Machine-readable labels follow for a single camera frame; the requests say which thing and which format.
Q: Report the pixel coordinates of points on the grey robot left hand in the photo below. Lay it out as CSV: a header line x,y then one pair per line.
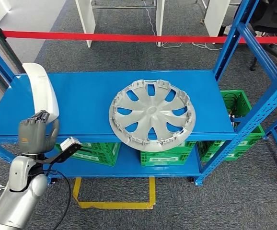
x,y
30,136

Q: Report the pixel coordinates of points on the red barrier tape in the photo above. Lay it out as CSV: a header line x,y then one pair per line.
x,y
105,37

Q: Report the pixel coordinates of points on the black office chair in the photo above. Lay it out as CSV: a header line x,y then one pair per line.
x,y
270,16

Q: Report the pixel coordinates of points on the yellow floor tape square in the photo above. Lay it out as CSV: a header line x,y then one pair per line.
x,y
114,204

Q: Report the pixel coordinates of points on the white curved car body part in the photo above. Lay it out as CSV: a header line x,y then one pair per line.
x,y
42,92

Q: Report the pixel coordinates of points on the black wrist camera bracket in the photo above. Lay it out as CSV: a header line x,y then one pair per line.
x,y
56,157

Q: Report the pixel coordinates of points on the silver wheel hubcap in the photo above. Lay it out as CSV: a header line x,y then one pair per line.
x,y
152,111

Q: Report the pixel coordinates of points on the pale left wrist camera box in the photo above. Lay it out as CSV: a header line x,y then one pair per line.
x,y
69,143

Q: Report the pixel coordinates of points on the chrome barrier stanchion post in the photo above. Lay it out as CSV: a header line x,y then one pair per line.
x,y
1,44

